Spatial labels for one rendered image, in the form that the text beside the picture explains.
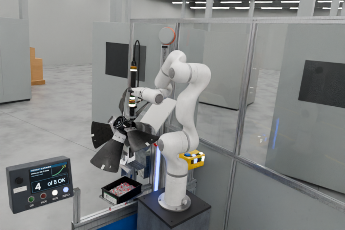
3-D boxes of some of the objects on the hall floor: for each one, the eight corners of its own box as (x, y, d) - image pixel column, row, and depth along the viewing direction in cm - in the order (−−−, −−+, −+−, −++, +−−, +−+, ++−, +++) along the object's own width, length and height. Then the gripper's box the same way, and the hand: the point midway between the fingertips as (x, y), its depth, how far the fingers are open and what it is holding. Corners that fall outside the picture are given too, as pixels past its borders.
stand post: (148, 234, 259) (156, 120, 234) (153, 240, 253) (162, 123, 227) (144, 236, 257) (151, 121, 231) (150, 242, 250) (157, 124, 224)
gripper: (156, 87, 183) (141, 82, 196) (135, 89, 172) (121, 83, 186) (155, 98, 184) (140, 92, 198) (134, 100, 174) (120, 94, 188)
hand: (133, 89), depth 190 cm, fingers closed on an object, 4 cm apart
